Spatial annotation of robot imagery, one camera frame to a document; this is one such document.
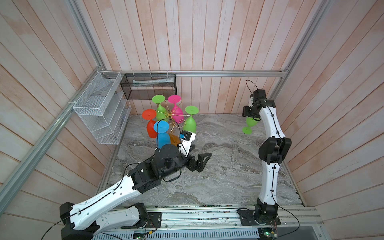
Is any green wine glass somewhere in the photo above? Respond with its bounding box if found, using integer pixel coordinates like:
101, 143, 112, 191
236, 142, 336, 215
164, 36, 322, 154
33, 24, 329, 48
183, 106, 199, 133
152, 95, 168, 121
242, 117, 259, 135

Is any blue wine glass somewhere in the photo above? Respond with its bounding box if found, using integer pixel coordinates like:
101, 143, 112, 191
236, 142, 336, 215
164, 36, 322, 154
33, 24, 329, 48
154, 120, 171, 149

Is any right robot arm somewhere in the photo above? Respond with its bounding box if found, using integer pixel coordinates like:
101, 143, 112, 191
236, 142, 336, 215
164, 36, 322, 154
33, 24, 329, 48
242, 90, 292, 225

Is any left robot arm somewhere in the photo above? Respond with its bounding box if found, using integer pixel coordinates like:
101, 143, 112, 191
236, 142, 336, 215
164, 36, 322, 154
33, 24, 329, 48
60, 144, 212, 240

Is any pink wine glass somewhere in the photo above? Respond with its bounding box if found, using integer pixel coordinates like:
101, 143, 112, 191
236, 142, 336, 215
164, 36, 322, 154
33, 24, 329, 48
168, 95, 184, 124

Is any red wine glass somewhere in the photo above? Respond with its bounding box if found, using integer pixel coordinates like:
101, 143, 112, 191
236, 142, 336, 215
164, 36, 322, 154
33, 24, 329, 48
142, 109, 158, 139

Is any black mesh basket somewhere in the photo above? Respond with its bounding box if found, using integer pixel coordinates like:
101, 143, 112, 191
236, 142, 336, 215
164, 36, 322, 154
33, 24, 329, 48
120, 73, 178, 101

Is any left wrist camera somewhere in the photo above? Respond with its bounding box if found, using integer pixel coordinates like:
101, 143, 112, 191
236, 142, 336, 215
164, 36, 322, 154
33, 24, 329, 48
178, 130, 196, 157

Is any gold wire wine glass rack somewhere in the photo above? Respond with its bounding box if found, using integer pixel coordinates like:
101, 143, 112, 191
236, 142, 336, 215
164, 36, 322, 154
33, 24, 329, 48
162, 100, 190, 145

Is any white wire mesh shelf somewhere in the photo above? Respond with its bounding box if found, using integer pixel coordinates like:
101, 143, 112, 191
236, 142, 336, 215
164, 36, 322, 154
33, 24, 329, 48
73, 71, 132, 145

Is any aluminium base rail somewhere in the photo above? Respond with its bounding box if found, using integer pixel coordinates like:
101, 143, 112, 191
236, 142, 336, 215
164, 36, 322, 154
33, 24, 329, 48
94, 204, 331, 240

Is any horizontal aluminium frame bar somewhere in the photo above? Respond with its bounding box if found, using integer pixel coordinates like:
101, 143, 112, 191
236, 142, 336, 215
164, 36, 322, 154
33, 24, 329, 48
106, 70, 288, 78

